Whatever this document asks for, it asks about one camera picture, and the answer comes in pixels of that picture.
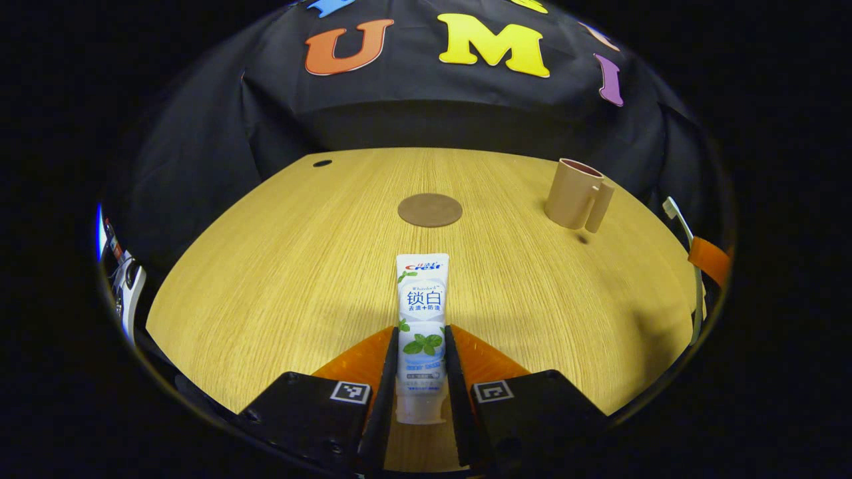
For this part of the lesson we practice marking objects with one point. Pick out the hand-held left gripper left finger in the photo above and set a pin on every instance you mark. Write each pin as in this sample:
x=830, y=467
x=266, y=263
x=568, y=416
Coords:
x=383, y=412

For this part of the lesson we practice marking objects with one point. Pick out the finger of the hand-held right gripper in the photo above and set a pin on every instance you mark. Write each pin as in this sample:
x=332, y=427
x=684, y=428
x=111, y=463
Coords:
x=709, y=261

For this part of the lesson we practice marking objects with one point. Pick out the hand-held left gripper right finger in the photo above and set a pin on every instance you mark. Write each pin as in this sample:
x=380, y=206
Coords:
x=459, y=412

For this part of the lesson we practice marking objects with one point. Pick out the white toothbrush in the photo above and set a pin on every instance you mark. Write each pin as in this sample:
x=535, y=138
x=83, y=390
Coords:
x=673, y=209

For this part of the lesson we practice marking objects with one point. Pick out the white toothpaste tube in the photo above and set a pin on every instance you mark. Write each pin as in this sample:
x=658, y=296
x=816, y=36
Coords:
x=423, y=299

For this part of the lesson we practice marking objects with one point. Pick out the beige cup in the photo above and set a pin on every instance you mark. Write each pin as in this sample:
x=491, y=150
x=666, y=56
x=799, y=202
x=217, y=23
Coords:
x=569, y=199

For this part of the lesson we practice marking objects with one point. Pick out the brown round coaster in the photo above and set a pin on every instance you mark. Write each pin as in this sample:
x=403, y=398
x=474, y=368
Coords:
x=430, y=210

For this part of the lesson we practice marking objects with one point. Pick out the white equipment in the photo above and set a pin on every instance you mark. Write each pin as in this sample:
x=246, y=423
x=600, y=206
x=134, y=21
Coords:
x=133, y=293

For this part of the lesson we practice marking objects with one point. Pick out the black backdrop cloth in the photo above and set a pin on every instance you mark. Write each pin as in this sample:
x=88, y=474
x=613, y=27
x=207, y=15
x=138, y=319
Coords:
x=413, y=113

